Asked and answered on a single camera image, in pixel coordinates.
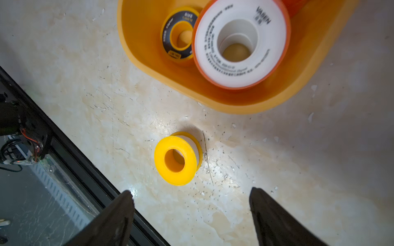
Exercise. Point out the white slotted cable duct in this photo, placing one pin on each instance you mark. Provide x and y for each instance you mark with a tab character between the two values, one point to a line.
49	193

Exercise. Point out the black base frame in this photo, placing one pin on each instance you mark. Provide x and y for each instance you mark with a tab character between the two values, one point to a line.
25	125

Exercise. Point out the yellow plastic storage box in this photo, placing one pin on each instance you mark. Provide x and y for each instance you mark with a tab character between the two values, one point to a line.
313	31

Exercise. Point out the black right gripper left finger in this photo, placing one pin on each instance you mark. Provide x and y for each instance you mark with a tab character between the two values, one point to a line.
111	227

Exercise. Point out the orange tape roll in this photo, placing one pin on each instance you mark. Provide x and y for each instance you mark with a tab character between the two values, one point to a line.
238	44

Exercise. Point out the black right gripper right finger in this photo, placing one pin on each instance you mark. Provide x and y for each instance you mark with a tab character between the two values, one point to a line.
274	226

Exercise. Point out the black yellow tape roll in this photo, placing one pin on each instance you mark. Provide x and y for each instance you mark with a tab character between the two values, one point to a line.
176	35

